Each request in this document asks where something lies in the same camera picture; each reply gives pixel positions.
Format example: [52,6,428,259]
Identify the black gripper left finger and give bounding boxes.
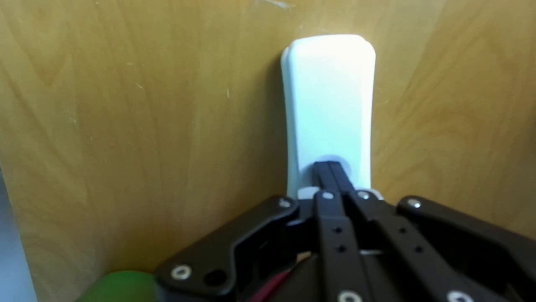
[155,160,372,302]

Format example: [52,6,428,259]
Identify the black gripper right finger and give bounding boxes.
[332,163,536,302]

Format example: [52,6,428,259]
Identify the green round object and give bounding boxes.
[76,271,165,302]

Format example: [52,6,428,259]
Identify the thin dark red cable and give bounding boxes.
[248,262,307,302]

